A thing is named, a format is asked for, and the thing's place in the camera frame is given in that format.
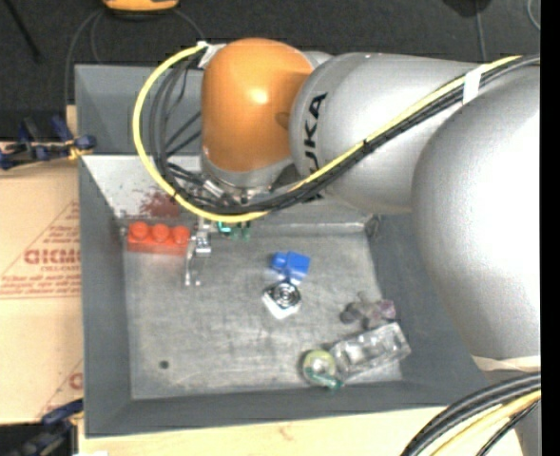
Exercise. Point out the clear plastic box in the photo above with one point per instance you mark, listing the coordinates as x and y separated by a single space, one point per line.
370 352

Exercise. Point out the green and white round disc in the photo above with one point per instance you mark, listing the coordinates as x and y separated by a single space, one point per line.
318 366

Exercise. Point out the grey metal bin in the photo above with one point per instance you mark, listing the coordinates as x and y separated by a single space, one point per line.
203 330

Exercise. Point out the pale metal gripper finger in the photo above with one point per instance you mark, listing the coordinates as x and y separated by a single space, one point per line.
205 247
189 273

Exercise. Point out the brown cardboard board, red print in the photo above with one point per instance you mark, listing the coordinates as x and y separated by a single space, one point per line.
32 311

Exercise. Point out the white and silver square object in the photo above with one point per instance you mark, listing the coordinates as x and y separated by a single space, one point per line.
283 299

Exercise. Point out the red toy brick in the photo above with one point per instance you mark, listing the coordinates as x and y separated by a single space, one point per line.
158 238

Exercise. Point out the grey and purple toy figure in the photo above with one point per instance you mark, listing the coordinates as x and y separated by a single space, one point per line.
365 311

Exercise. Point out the blue toy block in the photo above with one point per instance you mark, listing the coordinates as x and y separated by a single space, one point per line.
293 263

